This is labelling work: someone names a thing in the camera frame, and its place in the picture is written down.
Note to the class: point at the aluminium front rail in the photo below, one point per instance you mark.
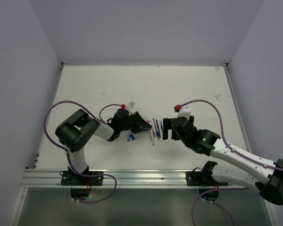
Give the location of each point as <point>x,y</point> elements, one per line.
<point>47,178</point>

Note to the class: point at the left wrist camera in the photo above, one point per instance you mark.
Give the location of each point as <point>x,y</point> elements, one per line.
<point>129,107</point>

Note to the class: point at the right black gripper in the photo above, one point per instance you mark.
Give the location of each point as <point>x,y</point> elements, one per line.
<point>167,125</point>

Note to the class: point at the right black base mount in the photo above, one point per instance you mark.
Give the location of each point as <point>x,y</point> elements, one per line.
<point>200,176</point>

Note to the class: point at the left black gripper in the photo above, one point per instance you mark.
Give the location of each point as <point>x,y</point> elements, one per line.
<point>142,124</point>

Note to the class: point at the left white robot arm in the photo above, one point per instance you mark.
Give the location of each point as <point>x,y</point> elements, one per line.
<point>76,131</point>

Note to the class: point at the blue capped pen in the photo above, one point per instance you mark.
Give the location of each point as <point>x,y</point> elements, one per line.
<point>151,133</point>

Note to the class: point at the red ink pen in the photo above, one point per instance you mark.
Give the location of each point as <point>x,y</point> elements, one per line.
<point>154,128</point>

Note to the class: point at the dark blue pen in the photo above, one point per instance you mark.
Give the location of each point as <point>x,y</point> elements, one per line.
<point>157,129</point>

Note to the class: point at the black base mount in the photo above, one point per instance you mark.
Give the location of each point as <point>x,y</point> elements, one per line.
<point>200,176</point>
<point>81,186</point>

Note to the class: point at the aluminium rail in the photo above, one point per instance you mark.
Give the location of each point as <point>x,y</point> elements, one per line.
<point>244,134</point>
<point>47,178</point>

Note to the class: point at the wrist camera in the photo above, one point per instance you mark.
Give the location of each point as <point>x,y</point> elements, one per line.
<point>184,112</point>
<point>129,107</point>

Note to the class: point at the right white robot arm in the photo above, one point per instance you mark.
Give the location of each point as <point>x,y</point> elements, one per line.
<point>243,169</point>

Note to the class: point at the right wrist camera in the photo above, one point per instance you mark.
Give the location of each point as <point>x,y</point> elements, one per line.
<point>184,112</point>

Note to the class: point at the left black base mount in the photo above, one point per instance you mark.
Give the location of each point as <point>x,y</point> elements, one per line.
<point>81,186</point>

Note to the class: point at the aluminium right side rail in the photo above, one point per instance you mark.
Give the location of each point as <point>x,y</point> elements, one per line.
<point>244,134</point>

